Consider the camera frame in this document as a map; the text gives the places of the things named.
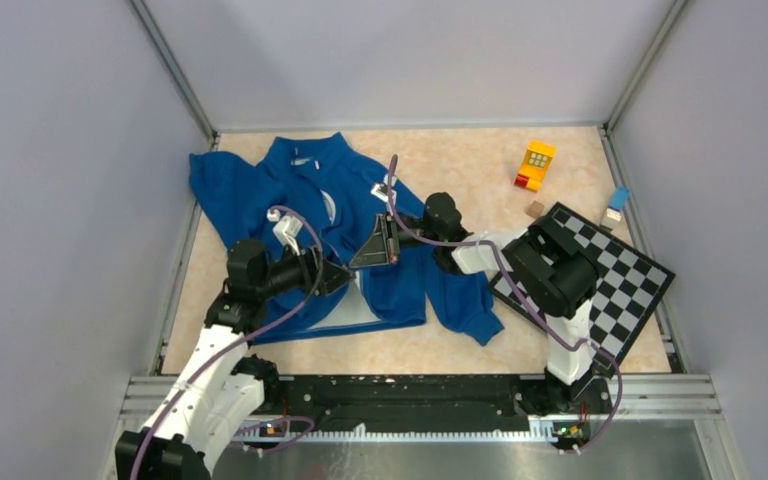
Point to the black white checkerboard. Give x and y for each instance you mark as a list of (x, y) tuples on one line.
[(630, 289)]

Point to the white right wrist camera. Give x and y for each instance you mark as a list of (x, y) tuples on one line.
[(384, 192)]

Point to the small brown wooden cube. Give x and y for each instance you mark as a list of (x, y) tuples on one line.
[(535, 209)]

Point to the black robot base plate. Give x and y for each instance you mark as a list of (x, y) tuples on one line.
[(427, 403)]

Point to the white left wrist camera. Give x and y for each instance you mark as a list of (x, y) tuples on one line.
[(286, 228)]

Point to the blue white small block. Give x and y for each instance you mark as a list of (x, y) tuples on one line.
[(613, 213)]

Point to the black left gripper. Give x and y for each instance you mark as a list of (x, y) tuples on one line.
[(308, 265)]

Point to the aluminium frame rail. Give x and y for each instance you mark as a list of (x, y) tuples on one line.
[(636, 397)]

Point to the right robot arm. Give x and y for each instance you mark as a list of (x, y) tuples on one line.
[(552, 275)]

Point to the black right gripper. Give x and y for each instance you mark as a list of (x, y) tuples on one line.
[(383, 247)]

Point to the yellow red toy block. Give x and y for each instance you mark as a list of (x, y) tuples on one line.
[(534, 167)]

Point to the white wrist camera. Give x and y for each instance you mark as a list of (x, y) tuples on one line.
[(384, 192), (286, 228)]

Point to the blue zip jacket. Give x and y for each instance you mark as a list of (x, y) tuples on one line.
[(330, 184)]

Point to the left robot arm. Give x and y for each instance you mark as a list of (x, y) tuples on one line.
[(221, 386)]

